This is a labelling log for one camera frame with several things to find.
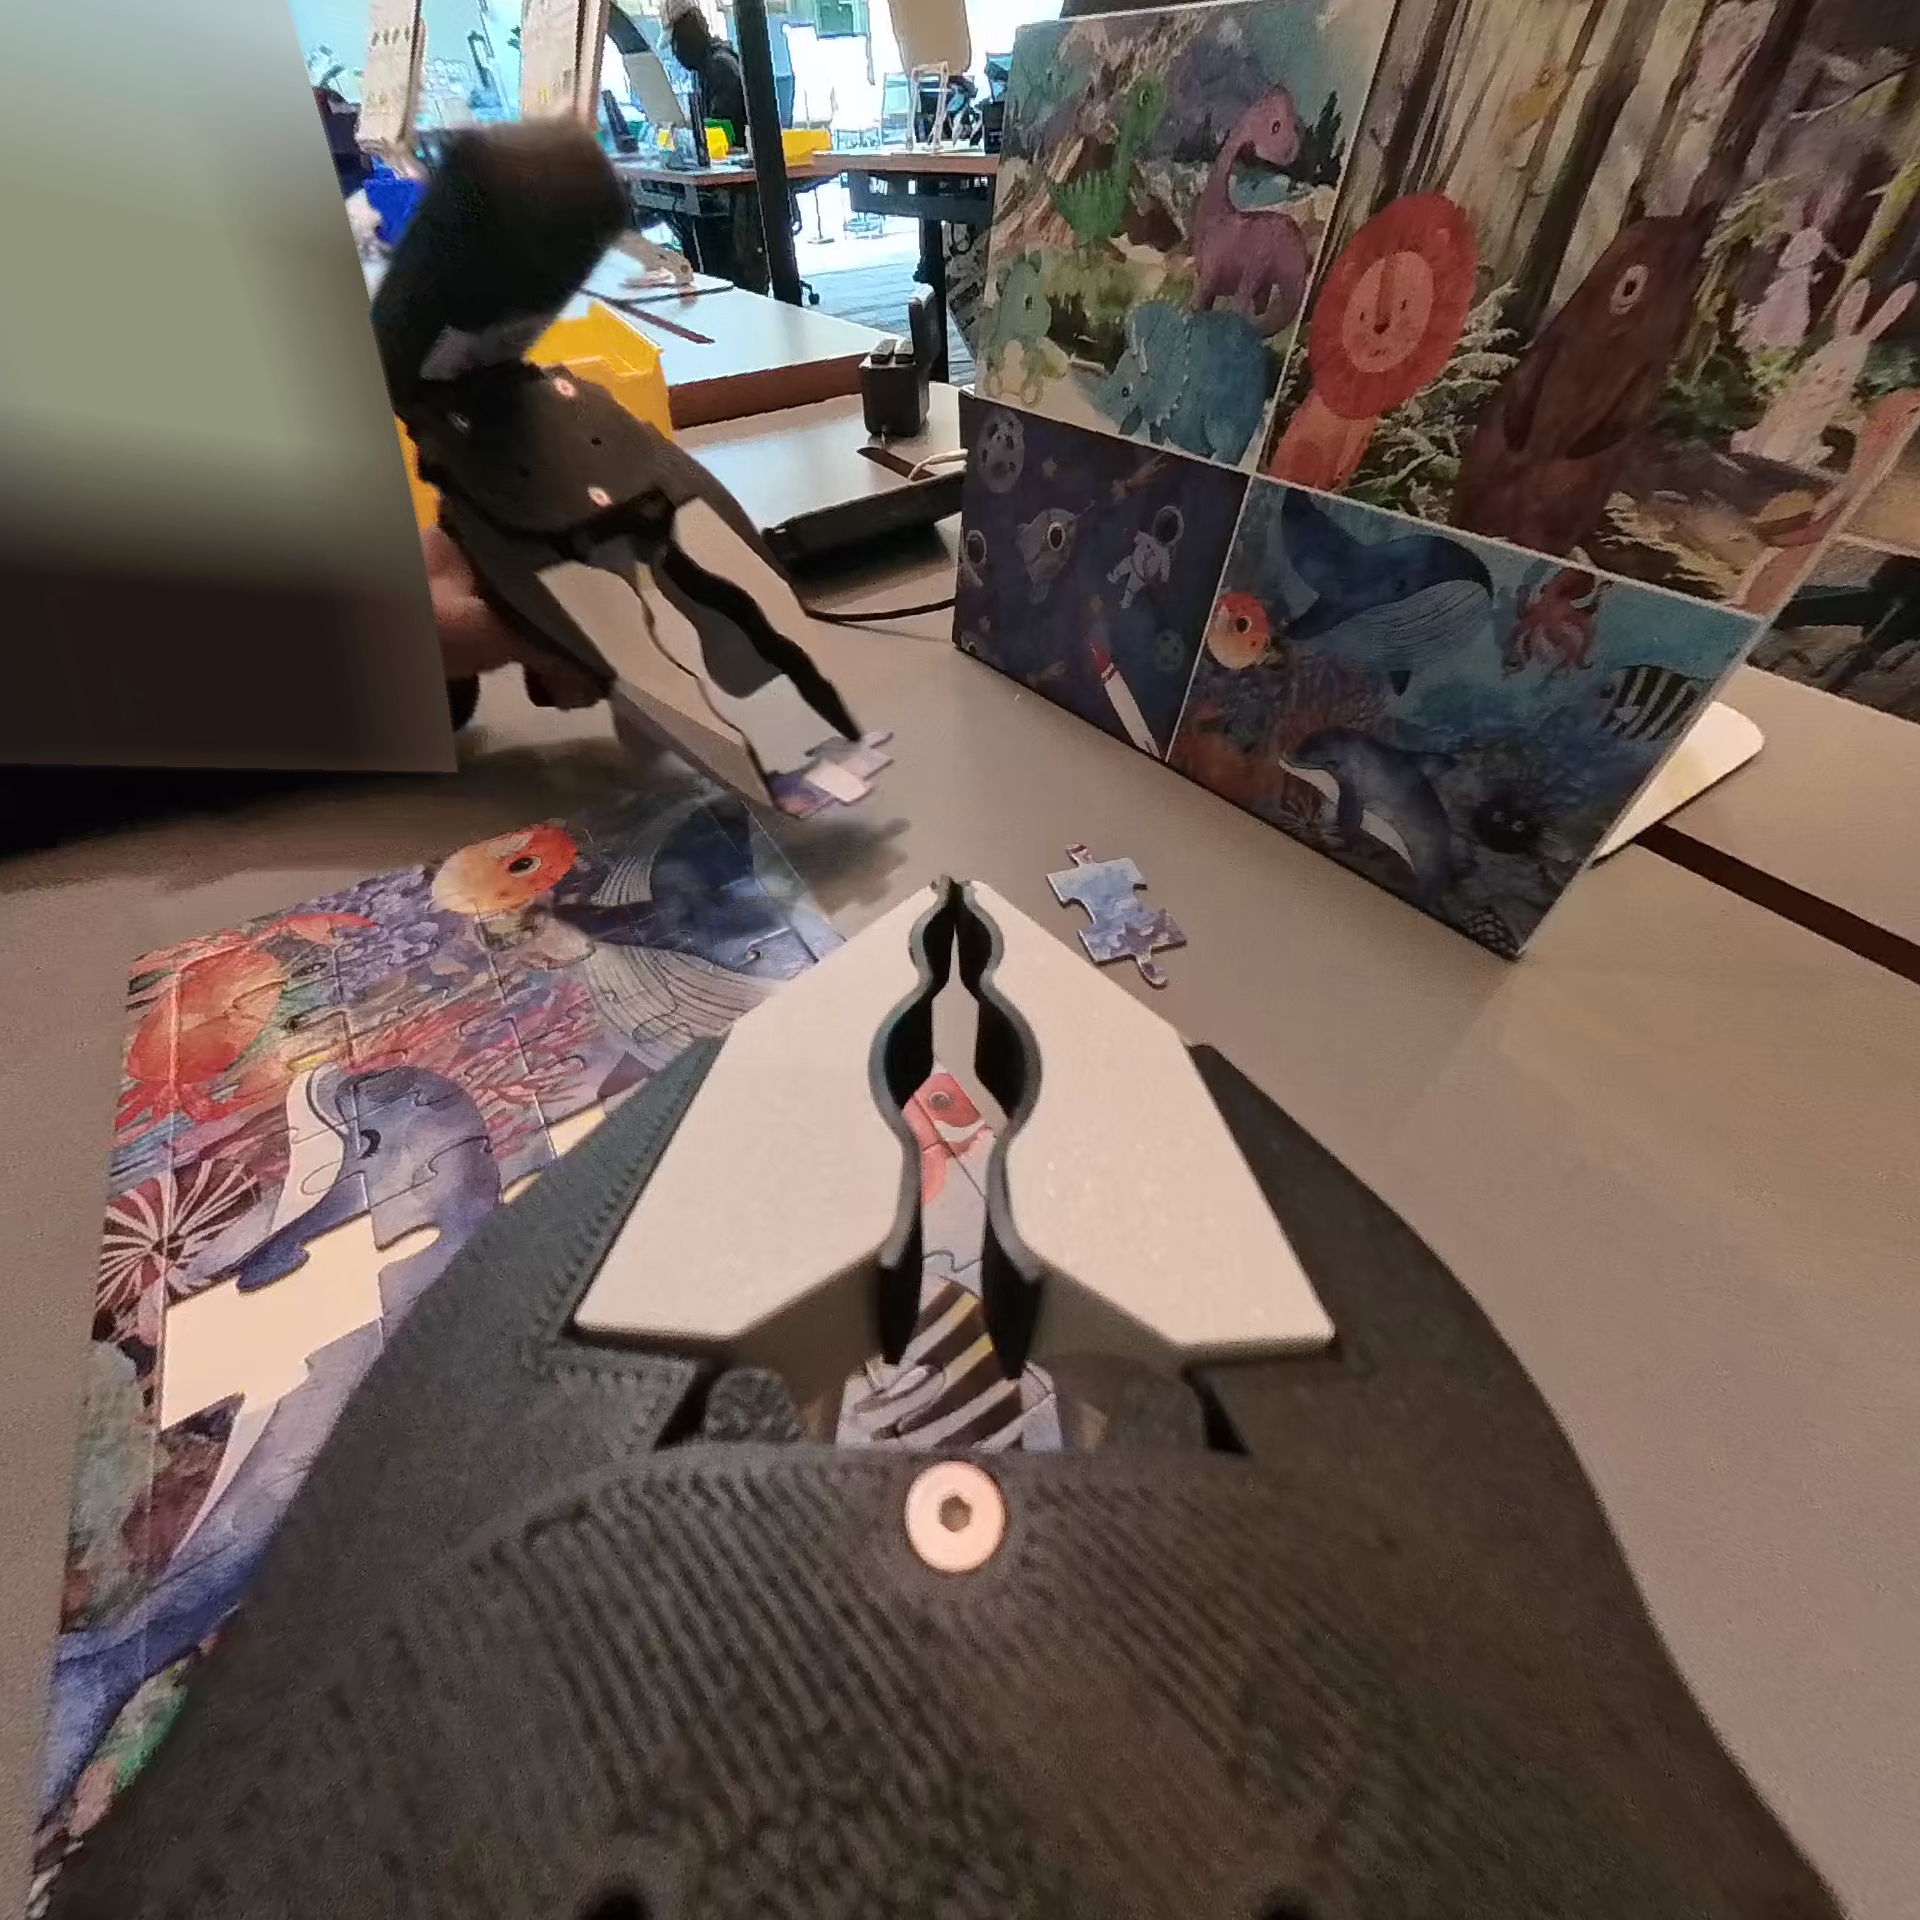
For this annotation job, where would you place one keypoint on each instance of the black battery charger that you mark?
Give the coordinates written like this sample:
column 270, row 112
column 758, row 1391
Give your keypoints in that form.
column 897, row 389

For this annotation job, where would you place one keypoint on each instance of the wooden edged side table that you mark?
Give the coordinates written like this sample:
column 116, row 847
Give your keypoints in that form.
column 779, row 345

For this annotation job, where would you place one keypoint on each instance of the illustrated puzzle box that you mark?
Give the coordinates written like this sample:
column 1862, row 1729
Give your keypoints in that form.
column 1426, row 450

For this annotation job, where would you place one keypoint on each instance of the white monitor stand base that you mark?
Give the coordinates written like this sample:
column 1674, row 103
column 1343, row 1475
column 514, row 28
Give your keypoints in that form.
column 1695, row 771

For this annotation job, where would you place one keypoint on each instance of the yellow object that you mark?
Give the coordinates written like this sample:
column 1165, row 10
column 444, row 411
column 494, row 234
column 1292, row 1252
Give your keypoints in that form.
column 615, row 359

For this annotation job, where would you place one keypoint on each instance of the assembled sea jigsaw puzzle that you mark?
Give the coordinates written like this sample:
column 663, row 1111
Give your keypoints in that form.
column 449, row 974

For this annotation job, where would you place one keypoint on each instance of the person's left hand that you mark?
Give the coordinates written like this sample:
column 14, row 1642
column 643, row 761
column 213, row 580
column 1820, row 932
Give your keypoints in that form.
column 479, row 629

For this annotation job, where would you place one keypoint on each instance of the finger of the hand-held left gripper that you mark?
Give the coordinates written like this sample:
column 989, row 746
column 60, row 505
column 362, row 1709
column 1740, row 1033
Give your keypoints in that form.
column 741, row 599
column 629, row 644

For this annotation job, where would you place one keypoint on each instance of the black handheld device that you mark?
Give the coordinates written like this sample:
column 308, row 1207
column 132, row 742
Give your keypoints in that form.
column 870, row 516

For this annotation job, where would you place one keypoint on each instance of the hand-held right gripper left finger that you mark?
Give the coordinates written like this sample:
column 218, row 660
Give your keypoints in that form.
column 765, row 1168

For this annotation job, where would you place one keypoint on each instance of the striped white purple puzzle piece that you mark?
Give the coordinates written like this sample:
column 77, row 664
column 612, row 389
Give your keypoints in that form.
column 840, row 771

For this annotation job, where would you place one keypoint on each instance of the blue white puzzle piece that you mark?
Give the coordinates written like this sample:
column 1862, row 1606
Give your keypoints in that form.
column 1117, row 907

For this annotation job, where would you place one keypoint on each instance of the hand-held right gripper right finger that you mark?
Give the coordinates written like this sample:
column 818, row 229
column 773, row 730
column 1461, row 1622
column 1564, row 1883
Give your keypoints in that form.
column 1153, row 1183

